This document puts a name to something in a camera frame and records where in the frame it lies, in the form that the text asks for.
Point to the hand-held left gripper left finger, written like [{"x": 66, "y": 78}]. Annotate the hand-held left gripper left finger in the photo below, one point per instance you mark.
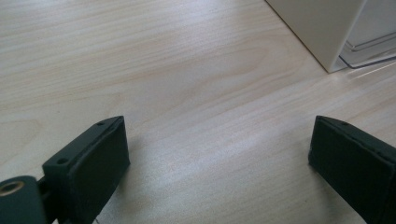
[{"x": 88, "y": 169}]

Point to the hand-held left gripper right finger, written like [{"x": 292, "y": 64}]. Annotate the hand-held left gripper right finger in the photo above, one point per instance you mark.
[{"x": 351, "y": 165}]

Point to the clear plastic drawer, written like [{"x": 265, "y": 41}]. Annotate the clear plastic drawer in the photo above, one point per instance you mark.
[{"x": 370, "y": 40}]

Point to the white drawer cabinet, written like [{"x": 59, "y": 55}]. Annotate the white drawer cabinet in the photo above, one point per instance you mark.
[{"x": 314, "y": 28}]

